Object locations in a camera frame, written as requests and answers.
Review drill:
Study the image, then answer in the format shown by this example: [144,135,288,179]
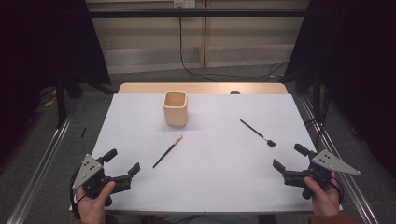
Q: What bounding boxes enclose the metal floor rail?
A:
[5,98,82,224]
[297,94,381,224]

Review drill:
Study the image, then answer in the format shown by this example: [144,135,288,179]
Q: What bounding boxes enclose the person's left hand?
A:
[75,181,117,224]

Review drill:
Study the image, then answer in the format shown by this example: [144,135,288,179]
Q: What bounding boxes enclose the black brush with orange tip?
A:
[152,134,184,169]

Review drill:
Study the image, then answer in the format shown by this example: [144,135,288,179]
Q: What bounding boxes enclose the black wall cable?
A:
[177,7,290,82]

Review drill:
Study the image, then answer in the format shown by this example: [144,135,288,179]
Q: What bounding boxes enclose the hand-held gripper cable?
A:
[68,167,81,220]
[330,178,346,206]

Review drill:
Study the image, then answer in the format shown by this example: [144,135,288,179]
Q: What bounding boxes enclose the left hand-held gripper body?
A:
[72,153,133,208]

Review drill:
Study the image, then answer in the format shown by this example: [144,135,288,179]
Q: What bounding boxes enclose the black brush with black head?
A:
[239,119,276,148]

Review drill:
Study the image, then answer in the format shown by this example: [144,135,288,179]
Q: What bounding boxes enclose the black stand pole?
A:
[55,71,68,129]
[312,68,321,119]

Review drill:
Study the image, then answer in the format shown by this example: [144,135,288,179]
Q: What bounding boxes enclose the white wall socket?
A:
[173,0,196,9]

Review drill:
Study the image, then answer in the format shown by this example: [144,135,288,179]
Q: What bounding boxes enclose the white table sheet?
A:
[68,92,344,215]

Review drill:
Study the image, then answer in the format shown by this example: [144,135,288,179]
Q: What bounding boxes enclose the dark curtain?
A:
[284,0,396,180]
[0,0,112,169]

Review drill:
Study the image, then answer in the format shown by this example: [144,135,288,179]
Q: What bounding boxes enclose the person's right hand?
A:
[303,171,344,218]

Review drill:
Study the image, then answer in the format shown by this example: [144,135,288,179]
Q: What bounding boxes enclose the black horizontal bar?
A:
[87,8,309,18]

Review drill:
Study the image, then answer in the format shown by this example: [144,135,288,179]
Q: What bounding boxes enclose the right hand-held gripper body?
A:
[281,149,361,201]

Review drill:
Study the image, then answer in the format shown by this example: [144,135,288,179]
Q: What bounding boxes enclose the beige square cup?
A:
[163,91,189,128]

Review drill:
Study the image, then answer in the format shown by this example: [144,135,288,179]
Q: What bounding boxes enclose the right hand-held gripper cable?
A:
[330,178,346,206]

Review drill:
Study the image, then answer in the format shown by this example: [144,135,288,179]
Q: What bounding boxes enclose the left hand-held gripper cable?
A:
[68,167,81,220]

